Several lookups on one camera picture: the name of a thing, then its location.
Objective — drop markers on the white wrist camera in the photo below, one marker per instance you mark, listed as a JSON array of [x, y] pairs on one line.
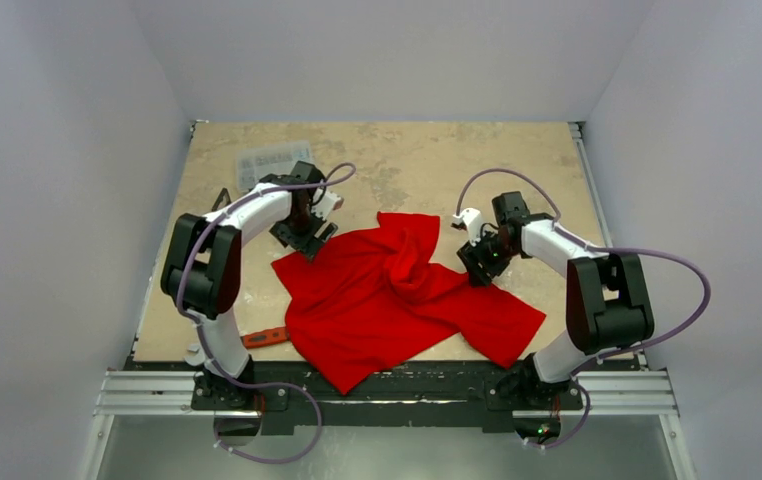
[[325, 203], [472, 222]]

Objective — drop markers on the red handled adjustable wrench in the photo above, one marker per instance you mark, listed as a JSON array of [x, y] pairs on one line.
[[264, 338]]

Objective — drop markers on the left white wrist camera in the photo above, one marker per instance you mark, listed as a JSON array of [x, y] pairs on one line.
[[325, 203]]

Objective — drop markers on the red t-shirt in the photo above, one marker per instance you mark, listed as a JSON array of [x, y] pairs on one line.
[[373, 299]]

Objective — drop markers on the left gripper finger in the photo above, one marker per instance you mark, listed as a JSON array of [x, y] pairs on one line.
[[328, 232], [311, 248]]

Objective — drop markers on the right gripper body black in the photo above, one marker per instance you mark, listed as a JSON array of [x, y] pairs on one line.
[[479, 263]]

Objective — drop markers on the clear plastic organizer box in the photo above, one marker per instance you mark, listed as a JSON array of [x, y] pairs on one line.
[[255, 163]]

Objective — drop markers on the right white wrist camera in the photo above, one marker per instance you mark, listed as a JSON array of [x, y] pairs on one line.
[[472, 222]]

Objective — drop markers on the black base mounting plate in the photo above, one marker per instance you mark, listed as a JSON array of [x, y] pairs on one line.
[[446, 394]]

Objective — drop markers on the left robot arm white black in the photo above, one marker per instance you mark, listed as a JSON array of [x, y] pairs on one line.
[[202, 268]]

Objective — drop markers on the black square frame stand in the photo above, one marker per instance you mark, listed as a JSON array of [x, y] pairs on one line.
[[222, 200]]

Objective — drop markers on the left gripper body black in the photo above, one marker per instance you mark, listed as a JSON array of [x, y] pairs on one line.
[[298, 228]]

